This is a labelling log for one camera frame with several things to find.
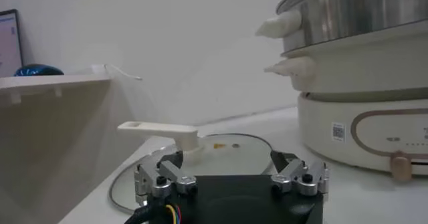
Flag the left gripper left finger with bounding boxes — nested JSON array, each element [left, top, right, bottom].
[[133, 150, 198, 207]]

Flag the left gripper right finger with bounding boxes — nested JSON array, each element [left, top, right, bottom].
[[270, 150, 330, 197]]

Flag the stainless steel steamer basket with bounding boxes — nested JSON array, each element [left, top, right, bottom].
[[255, 0, 428, 53]]

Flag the cream electric cooker base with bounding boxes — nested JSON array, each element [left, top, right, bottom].
[[297, 91, 428, 183]]

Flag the thin white stick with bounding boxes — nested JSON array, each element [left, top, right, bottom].
[[103, 64, 143, 81]]

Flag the blue computer mouse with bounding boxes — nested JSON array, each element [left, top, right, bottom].
[[13, 64, 64, 77]]

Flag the computer monitor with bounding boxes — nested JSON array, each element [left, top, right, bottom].
[[0, 9, 23, 78]]

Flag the coloured wire bundle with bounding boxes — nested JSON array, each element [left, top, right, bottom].
[[165, 204, 182, 224]]

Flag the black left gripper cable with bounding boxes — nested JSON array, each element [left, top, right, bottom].
[[124, 204, 158, 224]]

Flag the glass lid with white handle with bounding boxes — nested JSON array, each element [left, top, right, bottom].
[[108, 120, 278, 215]]

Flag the white wall shelf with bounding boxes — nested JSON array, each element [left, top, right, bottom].
[[0, 74, 113, 108]]

